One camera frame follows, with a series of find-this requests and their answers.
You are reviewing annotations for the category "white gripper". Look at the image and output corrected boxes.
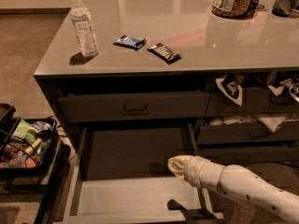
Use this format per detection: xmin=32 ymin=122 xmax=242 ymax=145
xmin=167 ymin=155 xmax=209 ymax=188

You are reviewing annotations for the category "grey drawer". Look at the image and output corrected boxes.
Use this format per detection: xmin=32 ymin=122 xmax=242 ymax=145
xmin=58 ymin=91 xmax=210 ymax=122
xmin=197 ymin=146 xmax=299 ymax=164
xmin=197 ymin=121 xmax=299 ymax=145
xmin=54 ymin=124 xmax=223 ymax=224
xmin=206 ymin=87 xmax=299 ymax=117

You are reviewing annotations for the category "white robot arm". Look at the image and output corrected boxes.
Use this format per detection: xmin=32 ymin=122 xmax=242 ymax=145
xmin=167 ymin=155 xmax=299 ymax=224

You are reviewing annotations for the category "grey drawer cabinet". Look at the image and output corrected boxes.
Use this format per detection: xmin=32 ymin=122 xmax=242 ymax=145
xmin=33 ymin=0 xmax=299 ymax=173

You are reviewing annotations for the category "black white snack bag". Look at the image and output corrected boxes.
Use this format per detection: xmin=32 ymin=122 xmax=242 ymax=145
xmin=216 ymin=74 xmax=243 ymax=105

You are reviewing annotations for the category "white plastic bag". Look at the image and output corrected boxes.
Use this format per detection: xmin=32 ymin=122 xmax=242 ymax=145
xmin=207 ymin=113 xmax=287 ymax=133

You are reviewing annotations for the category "dark brown candy bar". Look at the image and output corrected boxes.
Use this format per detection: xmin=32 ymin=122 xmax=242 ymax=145
xmin=148 ymin=43 xmax=181 ymax=63

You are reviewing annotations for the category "blue candy bar wrapper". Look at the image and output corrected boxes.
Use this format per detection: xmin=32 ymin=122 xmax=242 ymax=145
xmin=114 ymin=35 xmax=147 ymax=50

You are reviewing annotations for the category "green snack bag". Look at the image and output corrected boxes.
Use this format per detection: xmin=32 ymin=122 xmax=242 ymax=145
xmin=11 ymin=119 xmax=52 ymax=155

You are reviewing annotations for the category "large nut jar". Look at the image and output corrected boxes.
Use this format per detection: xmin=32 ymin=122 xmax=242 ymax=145
xmin=211 ymin=0 xmax=250 ymax=18

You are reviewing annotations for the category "clear plastic water bottle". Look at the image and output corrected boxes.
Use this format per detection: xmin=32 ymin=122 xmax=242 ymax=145
xmin=70 ymin=0 xmax=98 ymax=58

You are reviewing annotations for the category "dark glass container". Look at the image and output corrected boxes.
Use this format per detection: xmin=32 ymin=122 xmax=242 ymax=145
xmin=272 ymin=0 xmax=299 ymax=18

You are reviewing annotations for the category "black wire basket cart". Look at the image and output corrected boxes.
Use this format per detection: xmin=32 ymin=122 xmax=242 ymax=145
xmin=0 ymin=104 xmax=70 ymax=224

